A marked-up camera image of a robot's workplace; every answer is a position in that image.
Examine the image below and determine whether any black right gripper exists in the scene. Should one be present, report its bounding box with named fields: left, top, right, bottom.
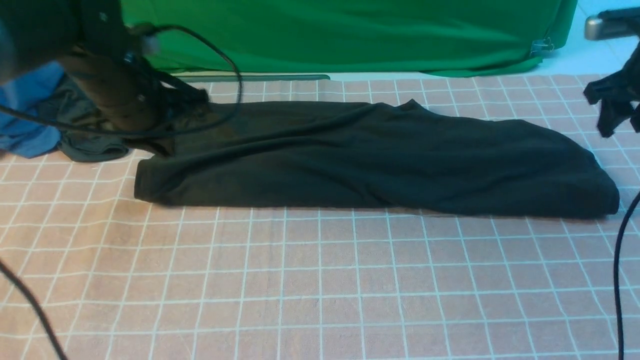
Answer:
left=583, top=46, right=640, bottom=138

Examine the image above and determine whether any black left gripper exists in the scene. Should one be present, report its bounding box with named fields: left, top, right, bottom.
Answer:
left=57, top=49, right=209, bottom=136

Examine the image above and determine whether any dark gray long-sleeve shirt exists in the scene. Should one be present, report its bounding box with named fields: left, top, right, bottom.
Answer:
left=134, top=100, right=620, bottom=219

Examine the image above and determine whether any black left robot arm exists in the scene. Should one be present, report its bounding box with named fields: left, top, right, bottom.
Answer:
left=0, top=0, right=210, bottom=138

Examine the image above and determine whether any dark crumpled garment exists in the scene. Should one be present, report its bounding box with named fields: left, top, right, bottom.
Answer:
left=36, top=75, right=130, bottom=163

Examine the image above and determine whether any metal binder clip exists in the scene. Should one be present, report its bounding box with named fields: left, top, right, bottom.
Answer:
left=529, top=38, right=555, bottom=57

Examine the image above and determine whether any blue crumpled garment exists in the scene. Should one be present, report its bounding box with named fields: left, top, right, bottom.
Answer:
left=0, top=62, right=64, bottom=158

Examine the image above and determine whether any green backdrop cloth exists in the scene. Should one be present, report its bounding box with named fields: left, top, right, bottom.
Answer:
left=121, top=0, right=578, bottom=78

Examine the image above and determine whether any pink grid-patterned table mat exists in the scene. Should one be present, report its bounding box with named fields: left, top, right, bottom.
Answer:
left=0, top=73, right=640, bottom=360

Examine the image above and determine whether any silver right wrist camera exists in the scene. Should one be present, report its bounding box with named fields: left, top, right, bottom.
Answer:
left=583, top=7, right=640, bottom=41

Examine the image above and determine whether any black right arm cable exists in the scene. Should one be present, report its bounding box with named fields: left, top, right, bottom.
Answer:
left=613, top=190, right=640, bottom=360

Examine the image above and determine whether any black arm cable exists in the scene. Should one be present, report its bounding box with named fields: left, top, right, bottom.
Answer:
left=0, top=24, right=244, bottom=360
left=613, top=190, right=640, bottom=360

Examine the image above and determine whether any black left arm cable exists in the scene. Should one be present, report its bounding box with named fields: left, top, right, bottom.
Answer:
left=0, top=24, right=244, bottom=360

